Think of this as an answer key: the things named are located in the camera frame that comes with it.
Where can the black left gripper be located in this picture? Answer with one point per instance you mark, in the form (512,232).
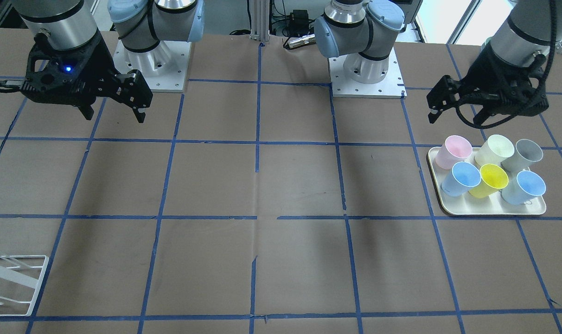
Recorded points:
(486,69)

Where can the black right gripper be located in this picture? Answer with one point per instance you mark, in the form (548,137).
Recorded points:
(98,66)

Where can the pink plastic cup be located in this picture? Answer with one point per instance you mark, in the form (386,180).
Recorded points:
(455,148)

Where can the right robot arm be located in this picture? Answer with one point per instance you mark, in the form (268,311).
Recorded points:
(141,24)

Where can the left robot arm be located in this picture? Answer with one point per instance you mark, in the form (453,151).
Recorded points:
(350,26)

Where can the pale green plastic cup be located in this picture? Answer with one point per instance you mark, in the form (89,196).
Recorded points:
(495,150)

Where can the blue cup tray middle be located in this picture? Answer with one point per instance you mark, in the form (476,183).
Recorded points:
(461,178)

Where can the grey plastic cup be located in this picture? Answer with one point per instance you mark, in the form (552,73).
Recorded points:
(527,153)

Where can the yellow plastic cup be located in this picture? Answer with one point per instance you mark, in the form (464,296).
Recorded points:
(493,178)

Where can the blue cup tray end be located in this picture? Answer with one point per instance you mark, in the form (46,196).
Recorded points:
(525,186)

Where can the cream plastic tray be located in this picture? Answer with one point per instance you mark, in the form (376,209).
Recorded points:
(467,205)

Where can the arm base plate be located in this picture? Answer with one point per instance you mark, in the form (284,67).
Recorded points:
(353,76)
(165,68)

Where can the aluminium frame post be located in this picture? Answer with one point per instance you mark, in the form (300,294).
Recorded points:
(260,19)

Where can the white wire cup rack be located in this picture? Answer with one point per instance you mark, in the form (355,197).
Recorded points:
(21,278)

